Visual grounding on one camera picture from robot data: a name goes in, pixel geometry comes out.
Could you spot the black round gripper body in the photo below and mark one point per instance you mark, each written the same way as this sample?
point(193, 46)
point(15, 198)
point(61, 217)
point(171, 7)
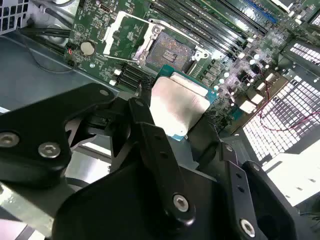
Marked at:
point(112, 212)

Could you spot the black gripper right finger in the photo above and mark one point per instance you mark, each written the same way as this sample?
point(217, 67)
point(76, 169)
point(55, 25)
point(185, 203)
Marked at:
point(235, 180)

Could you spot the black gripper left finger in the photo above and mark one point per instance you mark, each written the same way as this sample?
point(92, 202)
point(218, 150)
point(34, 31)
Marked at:
point(32, 125)

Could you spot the silver green CPU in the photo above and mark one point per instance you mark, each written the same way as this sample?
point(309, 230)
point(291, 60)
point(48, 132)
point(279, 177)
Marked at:
point(175, 107)

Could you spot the metal socket cover frame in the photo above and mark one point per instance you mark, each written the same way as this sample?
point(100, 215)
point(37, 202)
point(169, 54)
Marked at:
point(108, 41)

